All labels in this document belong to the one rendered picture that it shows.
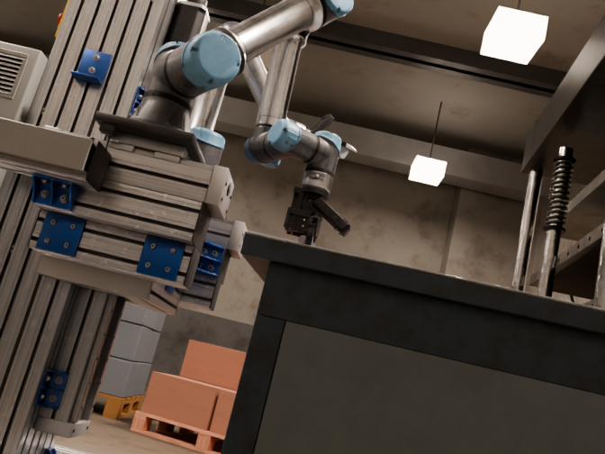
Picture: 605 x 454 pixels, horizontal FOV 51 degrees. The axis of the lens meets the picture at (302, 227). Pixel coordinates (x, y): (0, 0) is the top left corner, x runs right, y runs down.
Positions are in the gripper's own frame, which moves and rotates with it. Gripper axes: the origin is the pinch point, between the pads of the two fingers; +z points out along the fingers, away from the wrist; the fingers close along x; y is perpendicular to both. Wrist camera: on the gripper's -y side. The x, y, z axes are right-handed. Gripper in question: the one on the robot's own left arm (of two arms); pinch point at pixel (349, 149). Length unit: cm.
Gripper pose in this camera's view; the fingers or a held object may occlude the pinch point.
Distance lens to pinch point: 243.4
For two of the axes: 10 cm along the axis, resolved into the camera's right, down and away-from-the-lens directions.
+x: 4.0, 0.2, -9.2
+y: -2.9, 9.5, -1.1
